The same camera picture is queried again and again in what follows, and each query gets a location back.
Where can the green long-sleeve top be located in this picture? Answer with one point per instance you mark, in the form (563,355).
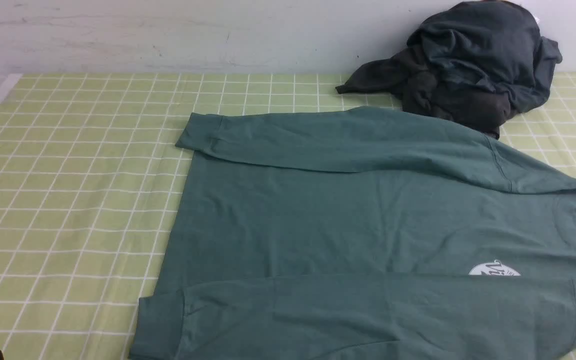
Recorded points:
(366,234)

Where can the green checkered tablecloth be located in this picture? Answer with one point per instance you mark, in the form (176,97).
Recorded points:
(91,181)

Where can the dark grey crumpled garment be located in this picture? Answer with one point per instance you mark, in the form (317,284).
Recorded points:
(410,78)

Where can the dark teal crumpled garment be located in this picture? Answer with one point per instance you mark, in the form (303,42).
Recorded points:
(493,46)

